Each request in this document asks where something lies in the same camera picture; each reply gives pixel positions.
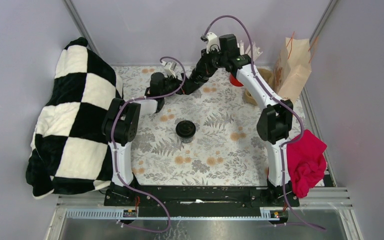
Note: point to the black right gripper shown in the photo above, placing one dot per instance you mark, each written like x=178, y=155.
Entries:
x=205, y=60

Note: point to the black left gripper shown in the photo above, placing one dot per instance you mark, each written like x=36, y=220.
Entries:
x=177, y=82

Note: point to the single black lid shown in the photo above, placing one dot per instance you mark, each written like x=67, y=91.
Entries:
x=185, y=129

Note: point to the single black coffee cup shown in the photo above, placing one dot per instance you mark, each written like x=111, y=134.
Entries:
x=186, y=139

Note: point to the stack of black cups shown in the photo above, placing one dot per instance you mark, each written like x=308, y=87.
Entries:
x=198, y=77

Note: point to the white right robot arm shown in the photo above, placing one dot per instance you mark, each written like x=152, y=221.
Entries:
x=275, y=121

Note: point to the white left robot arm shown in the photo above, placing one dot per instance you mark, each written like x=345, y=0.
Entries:
x=120, y=127

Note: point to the red cup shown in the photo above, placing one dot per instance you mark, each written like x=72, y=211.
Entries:
x=234, y=81

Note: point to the white wrapped straws bundle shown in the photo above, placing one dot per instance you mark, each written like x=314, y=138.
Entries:
x=252, y=50

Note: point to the tan paper bag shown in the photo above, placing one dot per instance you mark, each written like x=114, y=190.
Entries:
x=293, y=67

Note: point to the black white checkered blanket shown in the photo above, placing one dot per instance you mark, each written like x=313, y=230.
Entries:
x=69, y=153

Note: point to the crumpled magenta cloth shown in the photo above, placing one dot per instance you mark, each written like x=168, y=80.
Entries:
x=305, y=164

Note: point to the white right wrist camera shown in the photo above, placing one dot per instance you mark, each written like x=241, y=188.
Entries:
x=211, y=40

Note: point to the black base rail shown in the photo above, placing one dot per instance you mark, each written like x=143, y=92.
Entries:
x=203, y=201

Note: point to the aluminium front frame rail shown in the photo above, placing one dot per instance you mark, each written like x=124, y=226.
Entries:
x=325, y=214

